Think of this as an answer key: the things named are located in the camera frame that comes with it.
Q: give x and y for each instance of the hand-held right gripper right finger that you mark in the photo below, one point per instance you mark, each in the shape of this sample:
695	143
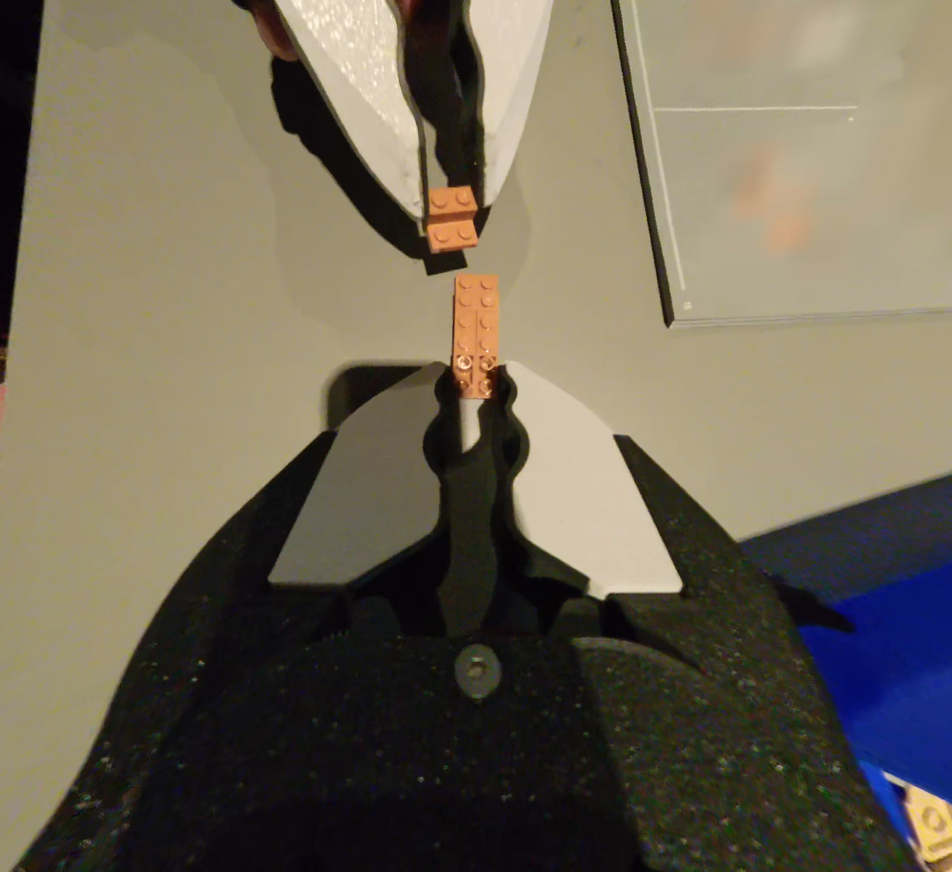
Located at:
587	507

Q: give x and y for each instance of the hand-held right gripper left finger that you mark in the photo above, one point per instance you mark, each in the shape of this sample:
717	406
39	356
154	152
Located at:
357	507

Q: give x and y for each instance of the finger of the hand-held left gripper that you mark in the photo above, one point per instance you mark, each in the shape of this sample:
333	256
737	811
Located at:
513	46
342	54

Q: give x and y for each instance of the small tan toy brick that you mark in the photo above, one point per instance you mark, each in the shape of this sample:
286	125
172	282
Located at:
450	201

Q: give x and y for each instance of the long tan toy brick plate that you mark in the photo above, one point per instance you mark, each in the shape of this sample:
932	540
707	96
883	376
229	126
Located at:
476	322

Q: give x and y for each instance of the blue plastic bin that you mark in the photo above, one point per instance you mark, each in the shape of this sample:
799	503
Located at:
892	626

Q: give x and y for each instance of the pile of toy bricks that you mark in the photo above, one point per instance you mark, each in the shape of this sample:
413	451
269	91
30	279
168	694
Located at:
930	820

